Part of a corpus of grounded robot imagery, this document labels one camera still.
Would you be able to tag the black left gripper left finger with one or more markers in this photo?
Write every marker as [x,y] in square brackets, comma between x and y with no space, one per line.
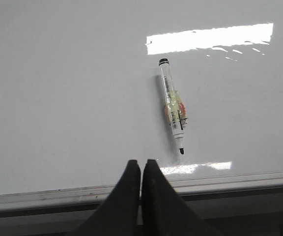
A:
[117,215]

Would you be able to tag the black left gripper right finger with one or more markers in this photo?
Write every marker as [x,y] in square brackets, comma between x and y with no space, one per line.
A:
[164,213]

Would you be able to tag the white whiteboard marker with tape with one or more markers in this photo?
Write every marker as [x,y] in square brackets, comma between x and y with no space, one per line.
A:
[174,107]

